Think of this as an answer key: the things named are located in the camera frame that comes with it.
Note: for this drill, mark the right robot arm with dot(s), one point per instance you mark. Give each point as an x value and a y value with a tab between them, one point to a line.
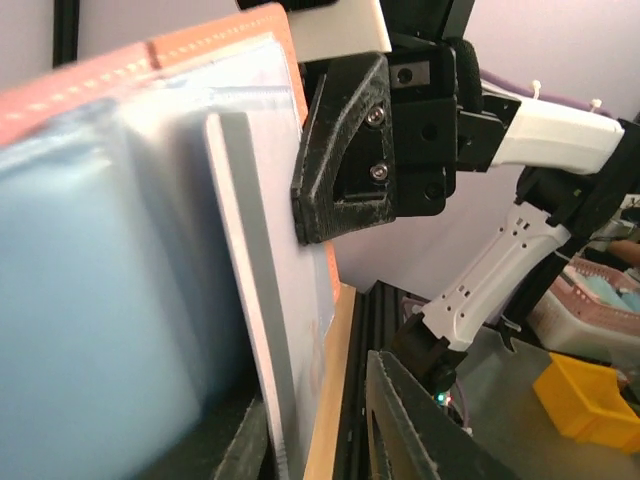
577	166

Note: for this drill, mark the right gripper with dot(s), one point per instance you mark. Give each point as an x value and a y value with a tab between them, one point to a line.
386	135

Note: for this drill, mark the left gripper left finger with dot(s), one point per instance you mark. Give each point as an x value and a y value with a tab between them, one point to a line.
230	443

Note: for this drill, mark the pink basket with masks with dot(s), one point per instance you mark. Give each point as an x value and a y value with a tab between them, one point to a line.
583	314

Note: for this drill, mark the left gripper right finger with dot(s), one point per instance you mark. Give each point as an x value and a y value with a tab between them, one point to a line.
410	437

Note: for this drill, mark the black aluminium frame rail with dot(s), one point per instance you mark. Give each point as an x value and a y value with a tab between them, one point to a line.
377	316

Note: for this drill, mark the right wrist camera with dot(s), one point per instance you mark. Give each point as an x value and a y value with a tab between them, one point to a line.
319	30

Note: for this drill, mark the yellow bin off table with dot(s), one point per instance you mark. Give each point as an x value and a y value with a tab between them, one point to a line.
584	403

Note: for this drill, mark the pink leather card holder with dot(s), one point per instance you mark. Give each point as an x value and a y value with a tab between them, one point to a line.
121	320

